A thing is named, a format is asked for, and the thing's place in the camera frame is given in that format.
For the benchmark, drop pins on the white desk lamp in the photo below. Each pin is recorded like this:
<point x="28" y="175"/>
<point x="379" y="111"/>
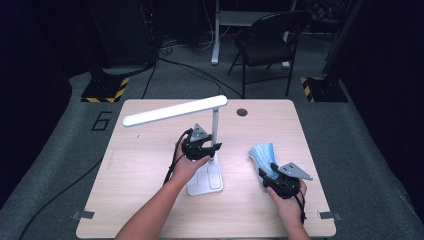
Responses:
<point x="173" y="111"/>

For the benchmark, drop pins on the black folding chair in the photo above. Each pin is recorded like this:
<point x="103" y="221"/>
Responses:
<point x="266" y="50"/>

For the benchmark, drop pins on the person's right hand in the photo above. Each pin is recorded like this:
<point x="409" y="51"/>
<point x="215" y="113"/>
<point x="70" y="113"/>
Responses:
<point x="290" y="210"/>

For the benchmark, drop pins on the person's left hand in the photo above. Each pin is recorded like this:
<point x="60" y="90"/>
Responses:
<point x="185" y="170"/>

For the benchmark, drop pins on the black stand with striped base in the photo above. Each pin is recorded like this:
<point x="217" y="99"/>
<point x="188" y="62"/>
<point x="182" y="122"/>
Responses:
<point x="328" y="90"/>
<point x="103" y="90"/>

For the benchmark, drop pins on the light blue cloth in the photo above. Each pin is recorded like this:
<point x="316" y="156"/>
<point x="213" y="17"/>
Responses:
<point x="263" y="156"/>

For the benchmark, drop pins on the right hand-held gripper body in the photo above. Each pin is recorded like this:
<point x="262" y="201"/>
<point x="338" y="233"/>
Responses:
<point x="293" y="170"/>

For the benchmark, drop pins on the dark cabinet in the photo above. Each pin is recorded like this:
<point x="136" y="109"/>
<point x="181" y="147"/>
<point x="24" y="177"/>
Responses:
<point x="126" y="33"/>

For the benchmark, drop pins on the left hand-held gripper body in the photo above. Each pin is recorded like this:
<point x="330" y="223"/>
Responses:
<point x="198" y="133"/>

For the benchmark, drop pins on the grey tape piece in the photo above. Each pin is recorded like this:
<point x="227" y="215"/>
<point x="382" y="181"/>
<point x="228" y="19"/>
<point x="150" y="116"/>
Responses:
<point x="330" y="215"/>
<point x="83" y="214"/>

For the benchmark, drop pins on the white desk frame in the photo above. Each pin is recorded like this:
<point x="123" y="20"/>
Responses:
<point x="215" y="40"/>

